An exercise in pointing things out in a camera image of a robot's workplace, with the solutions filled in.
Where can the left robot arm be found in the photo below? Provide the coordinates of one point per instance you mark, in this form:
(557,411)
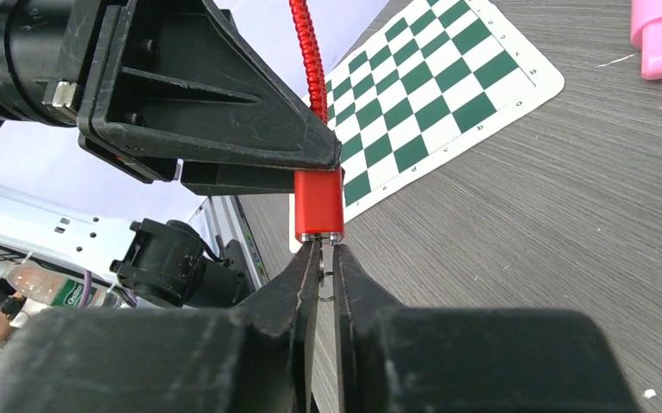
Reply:
(166,264)

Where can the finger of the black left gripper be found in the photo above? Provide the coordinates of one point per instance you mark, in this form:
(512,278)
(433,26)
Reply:
(213,179)
(175,81)

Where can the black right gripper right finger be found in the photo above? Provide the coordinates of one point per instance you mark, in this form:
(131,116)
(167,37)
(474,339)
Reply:
(396,358)

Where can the green white chessboard mat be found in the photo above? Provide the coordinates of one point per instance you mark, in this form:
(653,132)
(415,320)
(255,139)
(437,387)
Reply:
(437,79)

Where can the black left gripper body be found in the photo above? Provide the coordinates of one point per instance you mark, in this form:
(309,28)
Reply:
(57,63)

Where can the red cable padlock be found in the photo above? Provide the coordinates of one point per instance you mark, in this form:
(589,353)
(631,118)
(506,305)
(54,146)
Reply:
(318,195)

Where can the plastic water bottle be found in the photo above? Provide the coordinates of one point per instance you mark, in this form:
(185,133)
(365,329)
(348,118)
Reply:
(56,289)

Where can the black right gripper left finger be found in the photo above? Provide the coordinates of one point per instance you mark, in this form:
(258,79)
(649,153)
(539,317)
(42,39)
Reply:
(254,357)

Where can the pink toy microphone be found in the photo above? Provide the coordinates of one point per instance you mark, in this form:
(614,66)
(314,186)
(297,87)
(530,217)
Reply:
(646,35)

